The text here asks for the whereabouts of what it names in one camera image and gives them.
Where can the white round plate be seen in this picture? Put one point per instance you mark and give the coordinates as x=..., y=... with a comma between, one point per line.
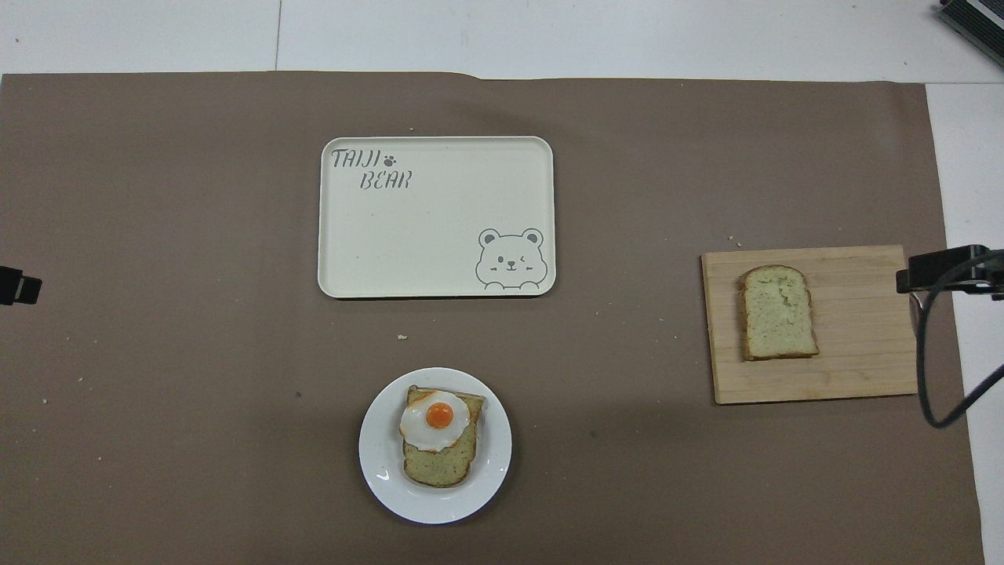
x=380, y=455

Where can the cream tray with bear print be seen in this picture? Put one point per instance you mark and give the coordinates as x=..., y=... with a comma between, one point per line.
x=423, y=235

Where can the fried egg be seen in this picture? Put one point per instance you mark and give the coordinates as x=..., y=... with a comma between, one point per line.
x=439, y=416

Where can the bread slice under egg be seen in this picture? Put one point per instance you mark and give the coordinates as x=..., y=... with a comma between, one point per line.
x=439, y=467

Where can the plain bread slice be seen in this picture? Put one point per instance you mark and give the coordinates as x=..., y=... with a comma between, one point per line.
x=776, y=322

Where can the wooden cutting board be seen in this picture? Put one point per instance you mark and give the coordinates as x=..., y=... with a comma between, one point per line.
x=855, y=345

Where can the black stand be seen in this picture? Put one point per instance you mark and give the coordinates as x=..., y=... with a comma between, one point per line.
x=976, y=17

